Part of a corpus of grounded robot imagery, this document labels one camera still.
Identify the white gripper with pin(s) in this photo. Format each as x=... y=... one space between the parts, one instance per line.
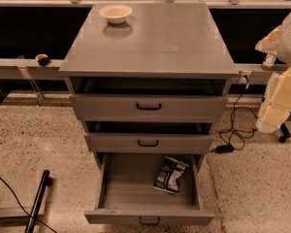
x=290 y=44

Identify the blue chip bag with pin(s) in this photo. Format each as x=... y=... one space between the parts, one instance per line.
x=169 y=174

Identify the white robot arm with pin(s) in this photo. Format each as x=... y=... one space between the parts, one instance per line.
x=284 y=43

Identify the grey drawer cabinet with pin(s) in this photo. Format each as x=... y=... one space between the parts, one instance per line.
x=161 y=49

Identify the grey open bottom drawer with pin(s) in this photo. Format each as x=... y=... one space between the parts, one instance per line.
x=126 y=194

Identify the grey top drawer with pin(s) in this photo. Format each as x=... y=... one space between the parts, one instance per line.
x=148 y=107

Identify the grey middle drawer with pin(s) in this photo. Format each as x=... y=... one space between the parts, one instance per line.
x=148 y=143

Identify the green drink bottle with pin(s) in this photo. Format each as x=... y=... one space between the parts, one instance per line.
x=268 y=61

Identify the black caster table leg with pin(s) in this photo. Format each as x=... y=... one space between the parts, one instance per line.
x=285 y=133

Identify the white paper bowl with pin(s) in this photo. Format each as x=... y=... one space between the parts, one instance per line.
x=115 y=14

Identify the small black round object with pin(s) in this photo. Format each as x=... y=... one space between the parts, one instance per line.
x=42 y=59

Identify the black metal stand leg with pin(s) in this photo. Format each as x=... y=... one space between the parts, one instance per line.
x=33 y=216

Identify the white wall outlet plug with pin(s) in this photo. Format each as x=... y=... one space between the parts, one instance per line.
x=244 y=77

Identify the grey metal rail shelf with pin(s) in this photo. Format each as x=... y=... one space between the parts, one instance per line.
x=10 y=69

